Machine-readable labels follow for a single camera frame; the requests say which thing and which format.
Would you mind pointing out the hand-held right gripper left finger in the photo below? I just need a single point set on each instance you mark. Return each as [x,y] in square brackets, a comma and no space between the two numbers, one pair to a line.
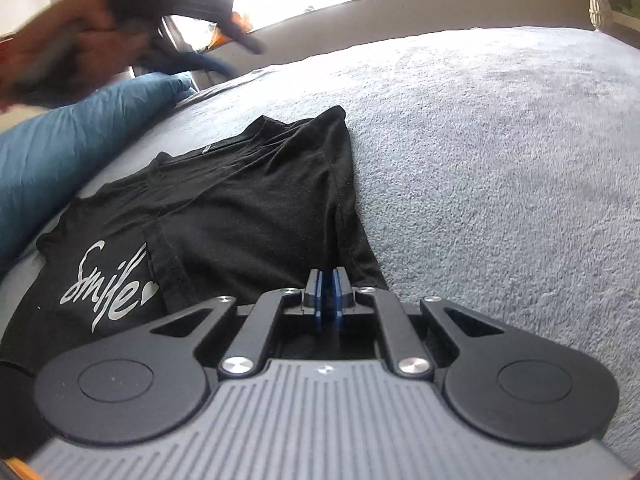
[321,305]

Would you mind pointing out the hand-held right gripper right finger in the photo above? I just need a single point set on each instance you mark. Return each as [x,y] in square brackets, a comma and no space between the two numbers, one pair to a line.
[336,305]

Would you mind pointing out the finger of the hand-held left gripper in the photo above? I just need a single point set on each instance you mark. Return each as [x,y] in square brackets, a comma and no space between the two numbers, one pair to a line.
[247,40]

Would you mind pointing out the black printed t-shirt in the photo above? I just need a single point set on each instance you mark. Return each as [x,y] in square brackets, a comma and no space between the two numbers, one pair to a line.
[225,210]

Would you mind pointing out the person's left hand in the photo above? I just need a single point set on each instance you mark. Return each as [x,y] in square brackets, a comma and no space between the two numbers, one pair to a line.
[65,50]

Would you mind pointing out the blue pillow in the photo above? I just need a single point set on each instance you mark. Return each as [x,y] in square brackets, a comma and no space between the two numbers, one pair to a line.
[60,150]

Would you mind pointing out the grey fleece blanket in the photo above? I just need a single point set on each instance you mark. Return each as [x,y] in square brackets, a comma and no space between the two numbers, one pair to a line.
[500,160]

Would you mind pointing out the cream carved bedpost finial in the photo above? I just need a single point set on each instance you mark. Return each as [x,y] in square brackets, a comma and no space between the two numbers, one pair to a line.
[600,9]

